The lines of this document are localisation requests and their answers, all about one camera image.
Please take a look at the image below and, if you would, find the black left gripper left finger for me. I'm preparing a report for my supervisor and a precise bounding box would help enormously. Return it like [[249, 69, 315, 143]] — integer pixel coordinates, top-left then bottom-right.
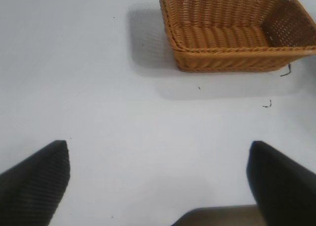
[[0, 140, 71, 226]]

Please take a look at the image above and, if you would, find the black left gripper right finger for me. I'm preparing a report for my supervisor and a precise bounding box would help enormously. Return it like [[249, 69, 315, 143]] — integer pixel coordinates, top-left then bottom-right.
[[246, 140, 316, 226]]

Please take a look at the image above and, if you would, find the brown woven wicker basket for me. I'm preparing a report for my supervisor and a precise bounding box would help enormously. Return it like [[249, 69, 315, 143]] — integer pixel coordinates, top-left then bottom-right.
[[158, 0, 316, 73]]

